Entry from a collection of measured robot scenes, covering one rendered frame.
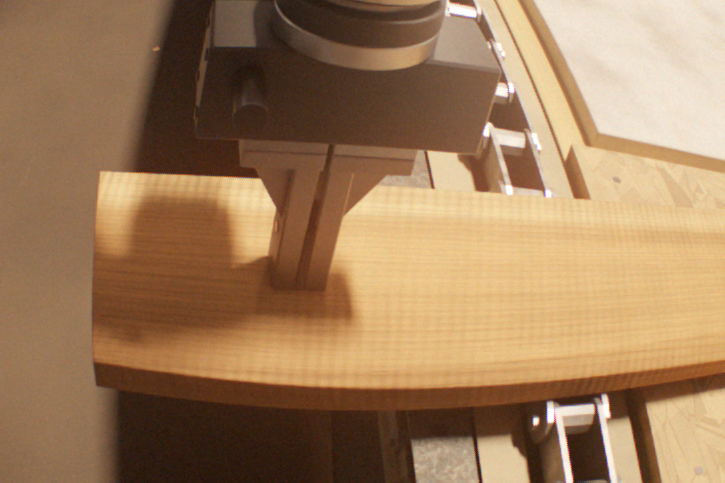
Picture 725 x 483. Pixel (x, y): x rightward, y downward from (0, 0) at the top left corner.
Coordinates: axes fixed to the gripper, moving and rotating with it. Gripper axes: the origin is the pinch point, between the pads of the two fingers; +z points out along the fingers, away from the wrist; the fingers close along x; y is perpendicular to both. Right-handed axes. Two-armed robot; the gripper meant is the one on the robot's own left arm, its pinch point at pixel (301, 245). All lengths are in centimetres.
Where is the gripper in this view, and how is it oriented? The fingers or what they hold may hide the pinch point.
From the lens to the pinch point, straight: 51.0
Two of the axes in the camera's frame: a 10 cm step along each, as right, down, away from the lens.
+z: -2.0, 7.5, 6.3
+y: 1.5, 6.6, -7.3
